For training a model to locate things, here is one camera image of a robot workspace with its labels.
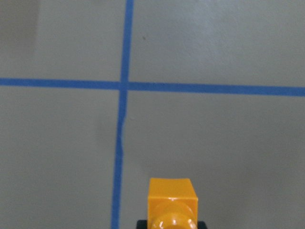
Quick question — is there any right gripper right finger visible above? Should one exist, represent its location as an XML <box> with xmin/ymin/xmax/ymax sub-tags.
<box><xmin>197</xmin><ymin>220</ymin><xmax>207</xmax><ymax>229</ymax></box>

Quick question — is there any orange toy block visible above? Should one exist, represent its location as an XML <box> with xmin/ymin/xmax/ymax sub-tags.
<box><xmin>147</xmin><ymin>177</ymin><xmax>198</xmax><ymax>229</ymax></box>

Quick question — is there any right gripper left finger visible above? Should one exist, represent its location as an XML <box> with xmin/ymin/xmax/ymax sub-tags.
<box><xmin>136</xmin><ymin>219</ymin><xmax>148</xmax><ymax>229</ymax></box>

